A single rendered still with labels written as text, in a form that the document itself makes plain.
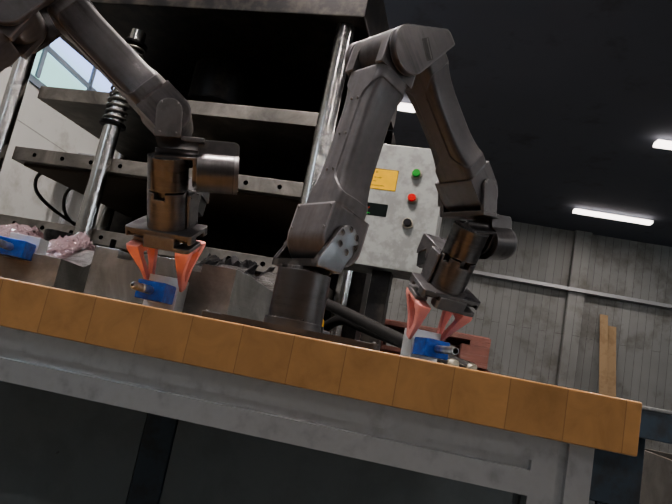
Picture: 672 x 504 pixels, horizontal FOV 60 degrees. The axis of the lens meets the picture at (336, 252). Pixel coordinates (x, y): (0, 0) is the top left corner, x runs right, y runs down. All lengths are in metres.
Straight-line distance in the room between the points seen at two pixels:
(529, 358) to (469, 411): 10.62
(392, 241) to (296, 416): 1.33
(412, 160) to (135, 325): 1.45
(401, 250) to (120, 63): 1.11
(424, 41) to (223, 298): 0.48
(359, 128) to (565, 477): 0.43
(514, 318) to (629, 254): 2.41
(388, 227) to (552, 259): 9.65
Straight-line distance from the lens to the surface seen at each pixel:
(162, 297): 0.87
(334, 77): 1.87
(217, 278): 0.94
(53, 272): 1.05
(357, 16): 1.92
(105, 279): 1.04
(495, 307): 11.01
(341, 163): 0.69
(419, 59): 0.78
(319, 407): 0.48
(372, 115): 0.73
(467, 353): 3.36
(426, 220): 1.79
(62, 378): 0.55
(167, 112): 0.85
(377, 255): 1.78
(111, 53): 0.90
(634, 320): 11.67
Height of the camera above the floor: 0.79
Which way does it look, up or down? 10 degrees up
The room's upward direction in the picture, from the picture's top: 11 degrees clockwise
